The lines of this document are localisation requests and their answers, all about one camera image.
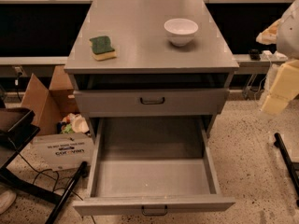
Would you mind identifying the green and yellow sponge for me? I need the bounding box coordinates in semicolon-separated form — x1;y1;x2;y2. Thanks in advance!
90;35;117;61

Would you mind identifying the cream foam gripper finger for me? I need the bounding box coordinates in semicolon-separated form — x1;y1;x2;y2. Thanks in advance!
261;59;299;115
256;20;280;45

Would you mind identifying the white power strip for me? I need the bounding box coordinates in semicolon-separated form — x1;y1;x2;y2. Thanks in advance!
261;50;287;61

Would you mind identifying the brown cardboard box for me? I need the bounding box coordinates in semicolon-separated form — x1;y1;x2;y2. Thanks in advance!
21;65;78;135

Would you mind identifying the small black device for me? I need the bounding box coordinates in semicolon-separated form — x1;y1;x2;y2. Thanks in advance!
249;49;261;61

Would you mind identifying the grey metal drawer cabinet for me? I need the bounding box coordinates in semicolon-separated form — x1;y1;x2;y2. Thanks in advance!
64;0;238;130

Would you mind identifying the black pole right floor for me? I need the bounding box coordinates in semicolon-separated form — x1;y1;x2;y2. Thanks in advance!
274;133;299;207

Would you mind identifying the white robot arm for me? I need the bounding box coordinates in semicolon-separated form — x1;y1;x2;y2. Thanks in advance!
256;0;299;115

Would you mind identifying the white hanging cable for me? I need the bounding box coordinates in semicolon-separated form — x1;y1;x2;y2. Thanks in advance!
252;59;274;105

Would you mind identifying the white ceramic bowl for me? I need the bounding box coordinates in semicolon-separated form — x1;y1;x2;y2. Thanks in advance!
164;18;198;47

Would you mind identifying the closed grey upper drawer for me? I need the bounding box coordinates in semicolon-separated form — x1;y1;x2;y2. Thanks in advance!
74;89;229;118

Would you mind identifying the white shoe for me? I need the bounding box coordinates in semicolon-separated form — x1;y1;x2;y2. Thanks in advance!
0;189;17;215

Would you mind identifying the black floor cable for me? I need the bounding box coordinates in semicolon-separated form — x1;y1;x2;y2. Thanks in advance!
7;137;97;224

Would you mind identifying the white printed cardboard box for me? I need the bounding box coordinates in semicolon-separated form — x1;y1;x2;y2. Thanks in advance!
33;133;94;171

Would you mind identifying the open grey lower drawer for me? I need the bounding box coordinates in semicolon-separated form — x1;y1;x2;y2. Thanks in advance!
73;117;235;216

